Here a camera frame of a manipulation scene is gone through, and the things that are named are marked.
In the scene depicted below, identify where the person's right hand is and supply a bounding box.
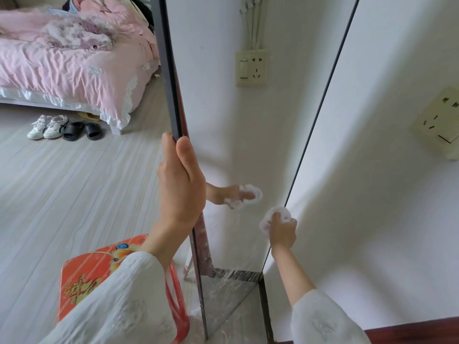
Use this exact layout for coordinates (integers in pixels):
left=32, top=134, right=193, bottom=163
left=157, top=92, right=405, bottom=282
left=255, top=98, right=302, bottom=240
left=269, top=211, right=298, bottom=250

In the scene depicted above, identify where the person's left hand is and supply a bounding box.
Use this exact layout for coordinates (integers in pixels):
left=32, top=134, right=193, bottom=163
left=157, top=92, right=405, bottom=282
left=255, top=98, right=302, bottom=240
left=157, top=131, right=207, bottom=230

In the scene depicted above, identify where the white wiping cloth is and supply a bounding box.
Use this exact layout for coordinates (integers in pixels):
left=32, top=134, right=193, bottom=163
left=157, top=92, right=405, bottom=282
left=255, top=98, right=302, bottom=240
left=259, top=206, right=292, bottom=235

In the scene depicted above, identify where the black-framed mirror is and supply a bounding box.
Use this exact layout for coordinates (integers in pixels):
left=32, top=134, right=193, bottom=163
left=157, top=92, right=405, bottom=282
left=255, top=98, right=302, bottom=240
left=150, top=0, right=361, bottom=341

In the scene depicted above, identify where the person's right forearm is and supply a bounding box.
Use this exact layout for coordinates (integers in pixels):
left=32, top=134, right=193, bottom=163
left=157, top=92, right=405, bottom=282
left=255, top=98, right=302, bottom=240
left=271, top=243, right=372, bottom=344

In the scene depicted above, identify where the person's left forearm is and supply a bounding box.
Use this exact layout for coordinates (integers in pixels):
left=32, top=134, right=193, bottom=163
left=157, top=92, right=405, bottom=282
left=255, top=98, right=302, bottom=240
left=39, top=225, right=196, bottom=344

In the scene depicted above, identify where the dark marble skirting board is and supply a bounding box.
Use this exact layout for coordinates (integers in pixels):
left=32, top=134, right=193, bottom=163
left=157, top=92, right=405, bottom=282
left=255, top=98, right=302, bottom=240
left=258, top=275, right=276, bottom=344

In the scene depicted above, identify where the black slipper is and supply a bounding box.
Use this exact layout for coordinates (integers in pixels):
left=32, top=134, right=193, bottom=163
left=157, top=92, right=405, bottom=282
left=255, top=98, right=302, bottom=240
left=62, top=121, right=86, bottom=142
left=85, top=122, right=105, bottom=141

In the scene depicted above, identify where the red floral plastic stool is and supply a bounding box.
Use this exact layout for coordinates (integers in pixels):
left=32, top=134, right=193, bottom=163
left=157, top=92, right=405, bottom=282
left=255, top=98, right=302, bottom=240
left=57, top=234, right=191, bottom=344

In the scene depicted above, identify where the black garment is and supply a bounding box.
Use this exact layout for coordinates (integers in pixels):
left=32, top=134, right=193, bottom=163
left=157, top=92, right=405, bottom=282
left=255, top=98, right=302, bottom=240
left=63, top=0, right=155, bottom=27

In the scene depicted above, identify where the purple white fuzzy garment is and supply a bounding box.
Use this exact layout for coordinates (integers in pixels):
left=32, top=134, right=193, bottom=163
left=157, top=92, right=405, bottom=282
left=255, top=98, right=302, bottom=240
left=43, top=17, right=115, bottom=51

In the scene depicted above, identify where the pink padded jacket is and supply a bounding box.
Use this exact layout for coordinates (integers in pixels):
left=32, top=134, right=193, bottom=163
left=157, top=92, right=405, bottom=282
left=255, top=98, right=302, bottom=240
left=78, top=0, right=158, bottom=36

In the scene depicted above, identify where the beige wall socket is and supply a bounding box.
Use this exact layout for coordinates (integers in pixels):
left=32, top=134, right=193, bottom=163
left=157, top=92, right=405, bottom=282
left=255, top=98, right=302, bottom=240
left=408, top=86, right=459, bottom=161

